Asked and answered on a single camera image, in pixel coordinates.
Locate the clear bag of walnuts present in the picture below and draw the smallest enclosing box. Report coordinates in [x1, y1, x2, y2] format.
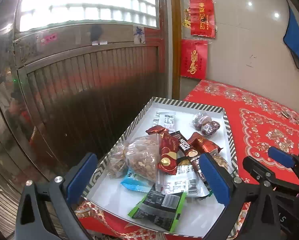
[107, 133, 163, 183]

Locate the pink door sticker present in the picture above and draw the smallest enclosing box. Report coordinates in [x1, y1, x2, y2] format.
[41, 34, 58, 46]

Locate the window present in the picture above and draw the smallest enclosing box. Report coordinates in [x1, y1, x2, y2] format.
[19, 0, 160, 32]

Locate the dark brown coffee stick packet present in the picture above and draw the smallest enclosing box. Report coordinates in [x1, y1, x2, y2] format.
[170, 131, 205, 178]

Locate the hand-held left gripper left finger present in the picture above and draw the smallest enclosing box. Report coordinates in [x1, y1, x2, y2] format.
[14, 152, 99, 240]

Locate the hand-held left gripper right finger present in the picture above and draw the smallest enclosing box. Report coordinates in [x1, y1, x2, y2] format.
[199, 152, 281, 240]

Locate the blue hanging cloth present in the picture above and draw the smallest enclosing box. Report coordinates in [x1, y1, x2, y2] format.
[283, 0, 299, 70]

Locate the red gold wall poster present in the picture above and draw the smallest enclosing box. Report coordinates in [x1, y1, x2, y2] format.
[181, 39, 208, 79]

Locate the dark red snack packet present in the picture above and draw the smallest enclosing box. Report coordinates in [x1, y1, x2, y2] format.
[146, 125, 169, 136]
[159, 132, 179, 176]
[188, 132, 223, 155]

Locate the red wall decoration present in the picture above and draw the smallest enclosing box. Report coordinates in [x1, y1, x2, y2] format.
[183, 0, 216, 39]

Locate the clear bag of red dates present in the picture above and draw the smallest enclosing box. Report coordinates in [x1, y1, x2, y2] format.
[191, 112, 221, 137]

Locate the blue white door sticker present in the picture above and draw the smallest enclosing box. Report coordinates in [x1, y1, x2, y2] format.
[134, 26, 145, 44]

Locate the wooden door frame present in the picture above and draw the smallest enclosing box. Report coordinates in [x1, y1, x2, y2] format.
[169, 0, 182, 100]

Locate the metal door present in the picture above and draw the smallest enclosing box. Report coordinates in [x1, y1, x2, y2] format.
[0, 0, 171, 240]

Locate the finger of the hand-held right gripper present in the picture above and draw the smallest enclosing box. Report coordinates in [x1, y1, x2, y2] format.
[267, 146, 299, 178]
[242, 156, 299, 193]

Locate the black green snack packet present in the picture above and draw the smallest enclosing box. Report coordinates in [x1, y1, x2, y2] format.
[128, 186, 187, 232]

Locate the striped cardboard box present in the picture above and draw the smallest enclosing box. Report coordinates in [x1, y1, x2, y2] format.
[82, 96, 240, 238]

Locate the white snack packet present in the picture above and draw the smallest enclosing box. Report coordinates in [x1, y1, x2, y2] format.
[152, 112, 177, 133]
[154, 164, 211, 198]

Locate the light blue snack packet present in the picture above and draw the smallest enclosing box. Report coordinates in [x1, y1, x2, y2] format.
[121, 169, 156, 193]

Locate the tan speckled snack packet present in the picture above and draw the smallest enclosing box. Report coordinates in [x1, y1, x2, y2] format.
[213, 154, 234, 175]

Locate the red floral tablecloth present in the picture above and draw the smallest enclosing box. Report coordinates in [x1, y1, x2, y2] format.
[74, 79, 299, 240]

